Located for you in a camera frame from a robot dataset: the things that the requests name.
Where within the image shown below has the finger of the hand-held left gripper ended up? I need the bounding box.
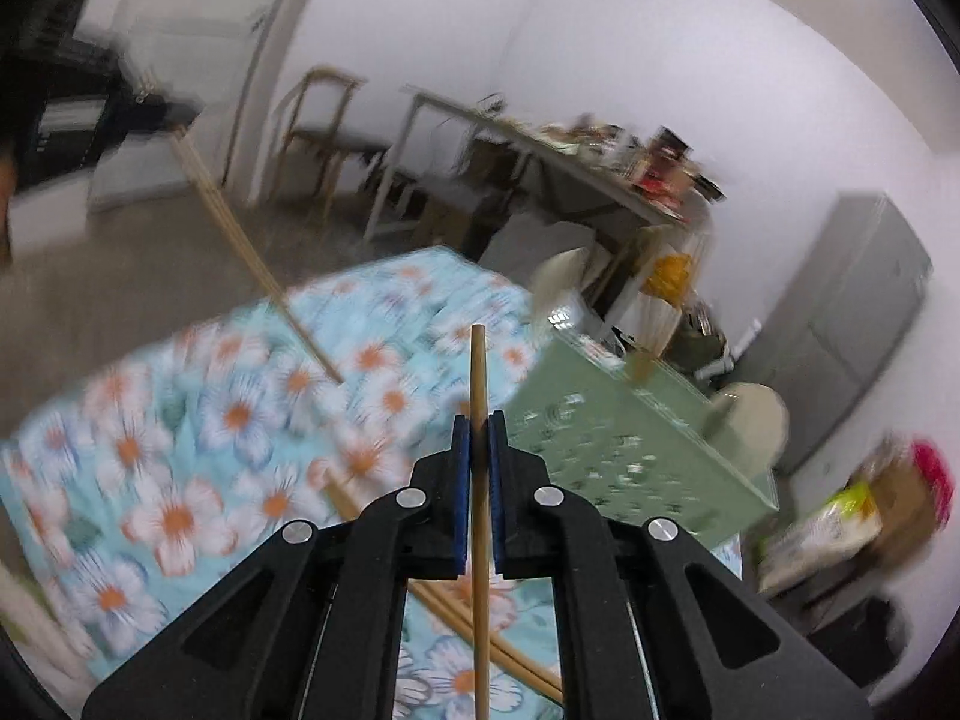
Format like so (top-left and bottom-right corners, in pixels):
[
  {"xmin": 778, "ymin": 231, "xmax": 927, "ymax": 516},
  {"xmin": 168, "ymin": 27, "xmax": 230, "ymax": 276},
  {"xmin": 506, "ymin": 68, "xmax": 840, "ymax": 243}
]
[{"xmin": 112, "ymin": 82, "xmax": 203, "ymax": 125}]

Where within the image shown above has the white and yellow-green bag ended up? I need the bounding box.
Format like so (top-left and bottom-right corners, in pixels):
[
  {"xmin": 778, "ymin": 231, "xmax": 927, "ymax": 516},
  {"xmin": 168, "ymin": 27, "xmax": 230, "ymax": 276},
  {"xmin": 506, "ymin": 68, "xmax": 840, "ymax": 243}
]
[{"xmin": 754, "ymin": 480, "xmax": 884, "ymax": 595}]

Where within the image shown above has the floral blue tablecloth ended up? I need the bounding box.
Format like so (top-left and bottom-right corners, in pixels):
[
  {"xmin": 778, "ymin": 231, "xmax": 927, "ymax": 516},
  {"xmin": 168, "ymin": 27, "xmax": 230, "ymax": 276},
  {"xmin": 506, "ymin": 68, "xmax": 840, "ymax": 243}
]
[{"xmin": 0, "ymin": 246, "xmax": 743, "ymax": 720}]

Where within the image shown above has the long grey table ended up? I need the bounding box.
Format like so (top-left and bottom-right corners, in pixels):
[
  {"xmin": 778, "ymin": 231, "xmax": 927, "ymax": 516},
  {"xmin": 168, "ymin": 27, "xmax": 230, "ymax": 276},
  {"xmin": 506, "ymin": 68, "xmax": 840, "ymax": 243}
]
[{"xmin": 367, "ymin": 86, "xmax": 713, "ymax": 241}]

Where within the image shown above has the row of assorted boxes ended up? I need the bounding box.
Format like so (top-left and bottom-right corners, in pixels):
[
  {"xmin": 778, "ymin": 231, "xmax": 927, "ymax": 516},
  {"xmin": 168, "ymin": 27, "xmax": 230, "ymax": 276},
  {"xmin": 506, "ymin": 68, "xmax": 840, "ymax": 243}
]
[{"xmin": 540, "ymin": 120, "xmax": 728, "ymax": 203}]

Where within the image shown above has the pink bag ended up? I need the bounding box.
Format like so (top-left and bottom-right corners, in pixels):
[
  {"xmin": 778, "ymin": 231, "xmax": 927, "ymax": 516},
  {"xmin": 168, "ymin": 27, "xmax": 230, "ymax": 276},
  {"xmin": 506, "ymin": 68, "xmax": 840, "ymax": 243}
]
[{"xmin": 909, "ymin": 441, "xmax": 952, "ymax": 515}]

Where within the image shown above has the wooden chair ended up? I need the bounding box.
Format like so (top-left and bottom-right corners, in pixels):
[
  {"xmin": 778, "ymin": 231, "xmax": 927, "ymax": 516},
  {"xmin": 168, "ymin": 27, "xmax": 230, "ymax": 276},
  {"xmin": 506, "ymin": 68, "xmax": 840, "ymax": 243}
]
[{"xmin": 266, "ymin": 66, "xmax": 391, "ymax": 230}]

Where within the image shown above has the yellow bag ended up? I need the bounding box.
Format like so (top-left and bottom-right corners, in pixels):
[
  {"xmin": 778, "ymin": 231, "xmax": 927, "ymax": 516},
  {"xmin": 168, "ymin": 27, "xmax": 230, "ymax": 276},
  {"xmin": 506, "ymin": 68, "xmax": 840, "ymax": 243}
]
[{"xmin": 645, "ymin": 253, "xmax": 692, "ymax": 305}]

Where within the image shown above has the beige round disc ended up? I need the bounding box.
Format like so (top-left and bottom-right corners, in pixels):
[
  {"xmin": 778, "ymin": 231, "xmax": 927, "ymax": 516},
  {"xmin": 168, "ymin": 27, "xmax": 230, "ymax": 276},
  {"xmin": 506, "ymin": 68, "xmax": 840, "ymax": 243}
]
[{"xmin": 705, "ymin": 381, "xmax": 790, "ymax": 477}]

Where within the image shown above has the pale round object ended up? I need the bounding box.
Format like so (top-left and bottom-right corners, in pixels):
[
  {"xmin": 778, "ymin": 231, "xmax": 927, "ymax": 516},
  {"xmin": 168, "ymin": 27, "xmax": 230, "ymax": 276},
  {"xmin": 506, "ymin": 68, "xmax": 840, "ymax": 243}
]
[{"xmin": 534, "ymin": 246, "xmax": 595, "ymax": 331}]

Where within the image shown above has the green plastic utensil holder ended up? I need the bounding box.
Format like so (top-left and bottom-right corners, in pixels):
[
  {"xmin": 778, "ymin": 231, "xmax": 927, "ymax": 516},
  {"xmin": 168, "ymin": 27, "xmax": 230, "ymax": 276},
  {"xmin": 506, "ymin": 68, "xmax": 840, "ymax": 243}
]
[{"xmin": 504, "ymin": 328, "xmax": 781, "ymax": 545}]

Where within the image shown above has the white door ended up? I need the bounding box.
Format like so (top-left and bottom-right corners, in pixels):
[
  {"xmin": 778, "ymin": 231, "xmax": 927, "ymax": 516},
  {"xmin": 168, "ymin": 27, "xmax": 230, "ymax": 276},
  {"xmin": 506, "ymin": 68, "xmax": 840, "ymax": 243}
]
[{"xmin": 86, "ymin": 0, "xmax": 316, "ymax": 215}]

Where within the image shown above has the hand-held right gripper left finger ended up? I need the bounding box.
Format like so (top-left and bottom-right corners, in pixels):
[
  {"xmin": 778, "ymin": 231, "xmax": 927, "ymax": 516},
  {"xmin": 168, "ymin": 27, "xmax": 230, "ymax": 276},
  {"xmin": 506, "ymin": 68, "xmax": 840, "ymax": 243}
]
[{"xmin": 81, "ymin": 414, "xmax": 475, "ymax": 720}]

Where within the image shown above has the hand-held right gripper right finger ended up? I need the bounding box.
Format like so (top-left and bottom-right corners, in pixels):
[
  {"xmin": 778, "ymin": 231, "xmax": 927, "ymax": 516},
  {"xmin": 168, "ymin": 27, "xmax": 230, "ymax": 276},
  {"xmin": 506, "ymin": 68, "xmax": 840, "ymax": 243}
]
[{"xmin": 486, "ymin": 411, "xmax": 875, "ymax": 720}]

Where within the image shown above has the grey cabinet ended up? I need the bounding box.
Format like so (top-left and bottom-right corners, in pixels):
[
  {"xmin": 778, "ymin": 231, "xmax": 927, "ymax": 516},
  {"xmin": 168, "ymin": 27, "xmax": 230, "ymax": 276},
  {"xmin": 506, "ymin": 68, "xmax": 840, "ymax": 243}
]
[{"xmin": 731, "ymin": 193, "xmax": 937, "ymax": 475}]

